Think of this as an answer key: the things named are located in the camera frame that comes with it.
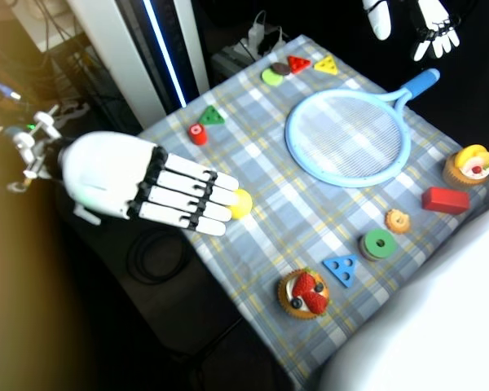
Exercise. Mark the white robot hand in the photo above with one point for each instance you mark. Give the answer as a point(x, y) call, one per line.
point(102, 171)
point(434, 12)

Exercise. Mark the light blue toy racket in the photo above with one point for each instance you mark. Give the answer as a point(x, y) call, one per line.
point(421, 81)

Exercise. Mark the yellow ball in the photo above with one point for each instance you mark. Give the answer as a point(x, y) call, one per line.
point(243, 205)

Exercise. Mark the red cylinder block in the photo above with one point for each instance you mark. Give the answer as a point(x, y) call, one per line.
point(197, 135)

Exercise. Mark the white column with blue light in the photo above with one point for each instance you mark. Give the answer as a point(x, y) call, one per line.
point(118, 53)

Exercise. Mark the yellow triangle block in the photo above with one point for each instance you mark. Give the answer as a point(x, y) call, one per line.
point(327, 66)

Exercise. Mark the green triangle block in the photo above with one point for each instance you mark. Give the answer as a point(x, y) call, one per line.
point(212, 117)

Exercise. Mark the red triangle block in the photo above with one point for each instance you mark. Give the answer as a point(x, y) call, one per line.
point(298, 64)

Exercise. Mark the toy cupcake with orange fruit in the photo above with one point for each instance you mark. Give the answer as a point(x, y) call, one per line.
point(468, 169)

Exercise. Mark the brown round disc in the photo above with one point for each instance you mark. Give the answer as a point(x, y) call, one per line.
point(281, 68)

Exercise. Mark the grey power strip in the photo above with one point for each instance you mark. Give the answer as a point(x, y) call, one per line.
point(232, 61)

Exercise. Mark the white plug adapter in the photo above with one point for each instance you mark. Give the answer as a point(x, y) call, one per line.
point(261, 34)

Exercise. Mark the light green round disc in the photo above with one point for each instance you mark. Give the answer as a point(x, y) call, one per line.
point(271, 77)

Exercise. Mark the blue plaid cloth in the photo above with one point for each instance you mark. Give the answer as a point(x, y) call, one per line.
point(269, 228)

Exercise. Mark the red rectangular block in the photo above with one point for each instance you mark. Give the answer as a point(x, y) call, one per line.
point(444, 200)

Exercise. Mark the small orange toy biscuit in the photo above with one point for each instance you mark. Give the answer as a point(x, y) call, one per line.
point(397, 221)

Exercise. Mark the toy cupcake with strawberries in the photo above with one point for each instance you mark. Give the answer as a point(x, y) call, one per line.
point(303, 295)

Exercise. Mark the blue triangle block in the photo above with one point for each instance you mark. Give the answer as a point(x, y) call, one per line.
point(342, 271)

